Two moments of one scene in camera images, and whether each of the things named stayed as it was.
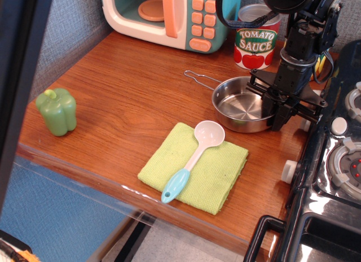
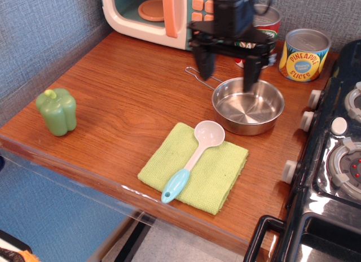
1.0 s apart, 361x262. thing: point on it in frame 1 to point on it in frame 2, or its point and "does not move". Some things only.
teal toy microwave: (185, 19) does not move
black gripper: (291, 85) to (231, 33)
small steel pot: (236, 108) does not move
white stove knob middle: (306, 125) does not move
